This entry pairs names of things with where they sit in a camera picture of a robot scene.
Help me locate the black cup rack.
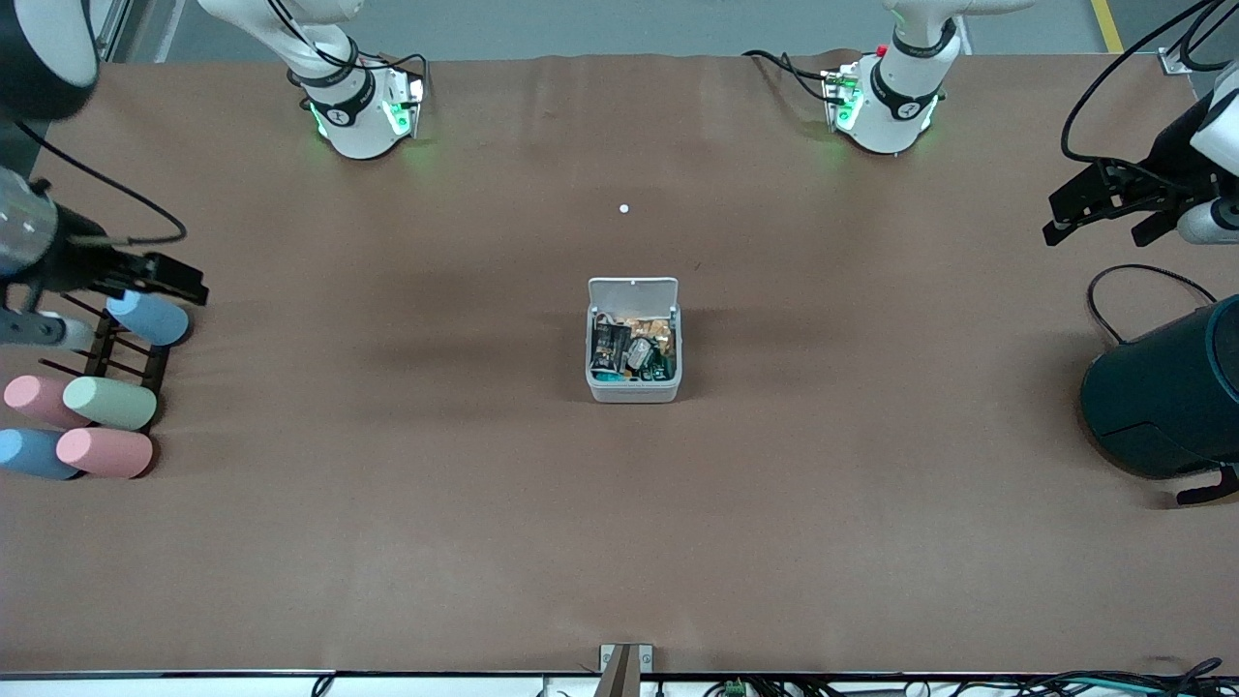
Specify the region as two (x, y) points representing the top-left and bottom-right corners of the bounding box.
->
(39, 292), (173, 412)

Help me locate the metal table edge bracket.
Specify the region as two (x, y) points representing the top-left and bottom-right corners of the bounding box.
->
(599, 643), (654, 697)

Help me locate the light blue plastic cup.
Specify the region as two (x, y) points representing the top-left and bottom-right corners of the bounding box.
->
(0, 429), (83, 481)
(106, 288), (192, 348)

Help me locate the dark snack packet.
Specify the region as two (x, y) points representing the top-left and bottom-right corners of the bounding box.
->
(592, 322), (632, 374)

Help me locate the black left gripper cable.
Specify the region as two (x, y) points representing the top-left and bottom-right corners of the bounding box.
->
(1060, 0), (1225, 177)

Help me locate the control box green light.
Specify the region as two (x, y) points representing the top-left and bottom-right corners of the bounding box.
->
(822, 66), (864, 133)
(382, 66), (428, 138)

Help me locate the black base cable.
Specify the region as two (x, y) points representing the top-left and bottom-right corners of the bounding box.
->
(743, 48), (835, 104)

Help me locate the white square bin body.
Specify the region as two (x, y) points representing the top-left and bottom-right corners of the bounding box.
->
(586, 302), (683, 404)

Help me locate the black looped cable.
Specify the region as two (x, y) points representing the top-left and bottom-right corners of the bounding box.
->
(1086, 263), (1219, 347)

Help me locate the pale green plastic cup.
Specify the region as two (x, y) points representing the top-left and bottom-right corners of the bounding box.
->
(63, 377), (159, 432)

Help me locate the brown paper table cover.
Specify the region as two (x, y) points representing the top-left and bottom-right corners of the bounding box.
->
(0, 50), (1239, 676)

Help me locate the orange snack wrapper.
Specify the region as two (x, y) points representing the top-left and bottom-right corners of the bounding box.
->
(619, 317), (674, 349)

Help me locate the dark teal round can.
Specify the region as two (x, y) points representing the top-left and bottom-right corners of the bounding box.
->
(1080, 295), (1239, 480)

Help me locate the pink plastic cup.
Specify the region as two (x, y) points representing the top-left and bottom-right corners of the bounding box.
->
(3, 375), (93, 430)
(55, 427), (155, 480)

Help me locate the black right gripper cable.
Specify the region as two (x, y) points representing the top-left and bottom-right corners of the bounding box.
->
(15, 121), (188, 246)

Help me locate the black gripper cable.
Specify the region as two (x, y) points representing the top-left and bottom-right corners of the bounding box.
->
(1060, 0), (1225, 177)
(15, 121), (188, 246)

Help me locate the black cable bundle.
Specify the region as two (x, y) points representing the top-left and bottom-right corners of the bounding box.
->
(1007, 658), (1225, 697)

